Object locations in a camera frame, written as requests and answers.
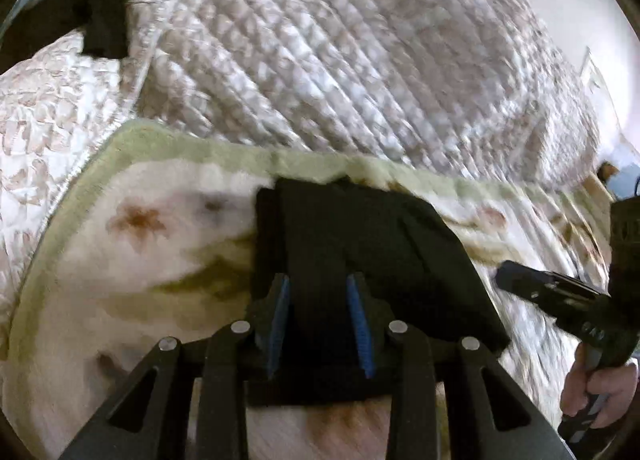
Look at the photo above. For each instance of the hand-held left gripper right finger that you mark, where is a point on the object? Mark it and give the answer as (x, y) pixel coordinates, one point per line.
(361, 320)

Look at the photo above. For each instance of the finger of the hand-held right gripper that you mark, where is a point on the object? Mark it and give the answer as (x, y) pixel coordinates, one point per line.
(540, 285)

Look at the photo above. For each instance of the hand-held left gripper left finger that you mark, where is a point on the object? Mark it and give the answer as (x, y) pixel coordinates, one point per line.
(279, 320)

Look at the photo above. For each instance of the black pants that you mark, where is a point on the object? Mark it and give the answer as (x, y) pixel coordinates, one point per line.
(340, 230)

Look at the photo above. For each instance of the person's right hand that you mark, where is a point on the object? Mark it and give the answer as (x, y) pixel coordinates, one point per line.
(620, 385)

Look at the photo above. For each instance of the light blue cloth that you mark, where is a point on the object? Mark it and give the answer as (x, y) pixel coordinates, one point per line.
(625, 182)

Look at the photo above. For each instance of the cream floral fleece blanket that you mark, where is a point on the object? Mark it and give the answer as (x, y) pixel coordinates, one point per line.
(150, 315)

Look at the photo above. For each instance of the white quilted bedspread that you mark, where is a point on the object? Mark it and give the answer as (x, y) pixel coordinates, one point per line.
(325, 65)

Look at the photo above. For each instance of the dark cloth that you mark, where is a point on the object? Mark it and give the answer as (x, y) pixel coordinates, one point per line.
(100, 15)

